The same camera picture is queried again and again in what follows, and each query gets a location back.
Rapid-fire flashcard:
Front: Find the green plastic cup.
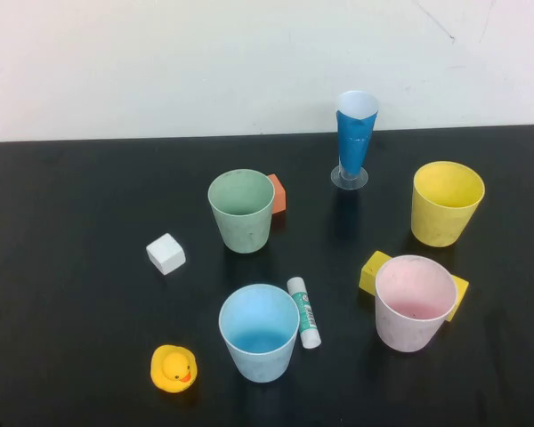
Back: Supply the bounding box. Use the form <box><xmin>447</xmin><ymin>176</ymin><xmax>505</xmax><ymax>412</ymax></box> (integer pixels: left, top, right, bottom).
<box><xmin>206</xmin><ymin>168</ymin><xmax>277</xmax><ymax>254</ymax></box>

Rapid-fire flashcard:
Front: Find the yellow plastic cup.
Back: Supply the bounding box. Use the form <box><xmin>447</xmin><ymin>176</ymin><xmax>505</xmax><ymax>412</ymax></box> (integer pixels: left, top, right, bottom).
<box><xmin>410</xmin><ymin>160</ymin><xmax>486</xmax><ymax>248</ymax></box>

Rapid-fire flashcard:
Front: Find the pink plastic cup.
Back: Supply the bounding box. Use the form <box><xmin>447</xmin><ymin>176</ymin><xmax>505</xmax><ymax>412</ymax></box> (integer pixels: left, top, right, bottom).
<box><xmin>374</xmin><ymin>254</ymin><xmax>459</xmax><ymax>354</ymax></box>

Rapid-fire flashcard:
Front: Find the orange foam cube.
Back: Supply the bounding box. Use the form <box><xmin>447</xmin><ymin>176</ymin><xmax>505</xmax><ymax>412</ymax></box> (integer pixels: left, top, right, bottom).
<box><xmin>266</xmin><ymin>173</ymin><xmax>288</xmax><ymax>217</ymax></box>

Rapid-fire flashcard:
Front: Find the white foam cube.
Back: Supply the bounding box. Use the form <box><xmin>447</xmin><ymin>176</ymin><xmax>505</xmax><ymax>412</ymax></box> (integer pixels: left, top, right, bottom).
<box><xmin>145</xmin><ymin>232</ymin><xmax>187</xmax><ymax>277</ymax></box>

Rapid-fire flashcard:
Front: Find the white green glue stick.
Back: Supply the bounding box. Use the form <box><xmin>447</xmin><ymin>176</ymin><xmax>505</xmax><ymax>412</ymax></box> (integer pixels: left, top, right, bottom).
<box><xmin>286</xmin><ymin>276</ymin><xmax>322</xmax><ymax>350</ymax></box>

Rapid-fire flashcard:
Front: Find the blue taped cone glass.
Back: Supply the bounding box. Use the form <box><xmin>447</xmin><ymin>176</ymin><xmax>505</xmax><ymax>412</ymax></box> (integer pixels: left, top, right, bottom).
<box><xmin>328</xmin><ymin>90</ymin><xmax>380</xmax><ymax>190</ymax></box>

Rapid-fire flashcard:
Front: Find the yellow foam cube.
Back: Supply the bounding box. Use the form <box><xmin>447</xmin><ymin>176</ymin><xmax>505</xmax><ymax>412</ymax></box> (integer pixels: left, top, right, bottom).
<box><xmin>444</xmin><ymin>273</ymin><xmax>470</xmax><ymax>323</ymax></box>
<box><xmin>359</xmin><ymin>250</ymin><xmax>393</xmax><ymax>297</ymax></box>

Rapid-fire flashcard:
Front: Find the light blue plastic cup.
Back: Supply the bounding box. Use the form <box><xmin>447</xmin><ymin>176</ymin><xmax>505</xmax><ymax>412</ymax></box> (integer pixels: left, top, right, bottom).
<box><xmin>218</xmin><ymin>283</ymin><xmax>301</xmax><ymax>383</ymax></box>

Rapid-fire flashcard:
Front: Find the yellow rubber duck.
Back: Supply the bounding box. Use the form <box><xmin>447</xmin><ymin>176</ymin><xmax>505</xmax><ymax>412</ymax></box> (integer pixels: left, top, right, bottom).
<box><xmin>150</xmin><ymin>344</ymin><xmax>200</xmax><ymax>394</ymax></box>

